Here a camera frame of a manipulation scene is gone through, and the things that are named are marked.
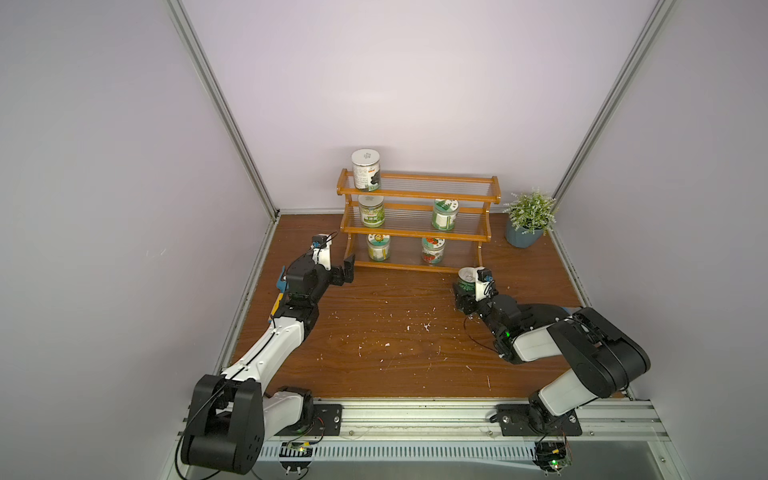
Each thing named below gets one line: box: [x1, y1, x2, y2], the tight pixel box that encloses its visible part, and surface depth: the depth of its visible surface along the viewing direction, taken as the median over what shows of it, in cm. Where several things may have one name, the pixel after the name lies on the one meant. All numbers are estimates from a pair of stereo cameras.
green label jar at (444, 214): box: [432, 199, 459, 231], surface depth 93 cm
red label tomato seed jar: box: [421, 237, 446, 266], surface depth 100 cm
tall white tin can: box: [352, 148, 381, 192], surface depth 85 cm
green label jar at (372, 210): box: [358, 194, 385, 228], surface depth 92 cm
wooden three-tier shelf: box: [336, 168, 502, 273], surface depth 99 cm
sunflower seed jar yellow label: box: [367, 233, 391, 262], surface depth 102 cm
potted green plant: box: [503, 188, 557, 249], surface depth 101 cm
